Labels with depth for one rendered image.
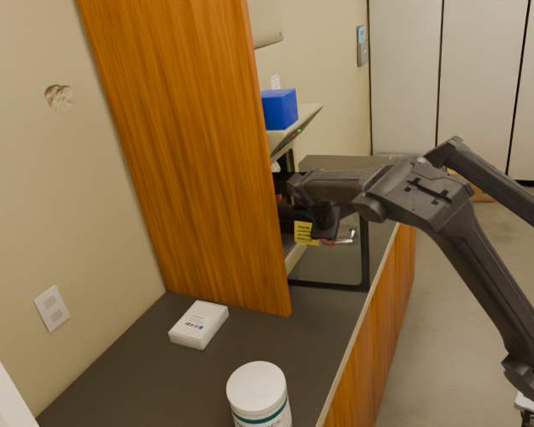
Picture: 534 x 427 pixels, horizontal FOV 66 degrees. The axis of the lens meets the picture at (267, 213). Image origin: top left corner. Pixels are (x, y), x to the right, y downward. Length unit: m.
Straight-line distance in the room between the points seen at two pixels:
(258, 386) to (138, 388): 0.42
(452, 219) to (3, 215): 0.99
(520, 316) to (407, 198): 0.24
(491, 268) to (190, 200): 0.87
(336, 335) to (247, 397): 0.41
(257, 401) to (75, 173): 0.79
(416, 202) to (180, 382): 0.86
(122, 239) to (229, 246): 0.36
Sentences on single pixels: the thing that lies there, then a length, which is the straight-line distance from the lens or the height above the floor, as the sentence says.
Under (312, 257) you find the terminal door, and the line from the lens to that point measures 1.27.
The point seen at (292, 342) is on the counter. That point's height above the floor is 0.94.
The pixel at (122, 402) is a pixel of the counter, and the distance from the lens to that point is 1.25.
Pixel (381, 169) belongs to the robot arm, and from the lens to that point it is 0.66.
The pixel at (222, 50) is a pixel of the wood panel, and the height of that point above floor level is 1.74.
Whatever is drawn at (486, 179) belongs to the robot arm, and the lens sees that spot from 1.11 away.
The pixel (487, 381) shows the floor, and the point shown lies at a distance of 2.47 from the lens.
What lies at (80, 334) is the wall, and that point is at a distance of 1.38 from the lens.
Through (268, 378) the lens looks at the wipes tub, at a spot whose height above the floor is 1.09.
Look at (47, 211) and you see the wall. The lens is 1.23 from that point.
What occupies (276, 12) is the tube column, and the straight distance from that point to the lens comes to 1.37.
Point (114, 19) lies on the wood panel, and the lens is 1.22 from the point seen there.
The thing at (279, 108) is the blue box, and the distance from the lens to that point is 1.11.
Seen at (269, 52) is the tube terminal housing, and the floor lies 1.69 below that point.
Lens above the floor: 1.81
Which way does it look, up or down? 27 degrees down
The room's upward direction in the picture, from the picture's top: 9 degrees counter-clockwise
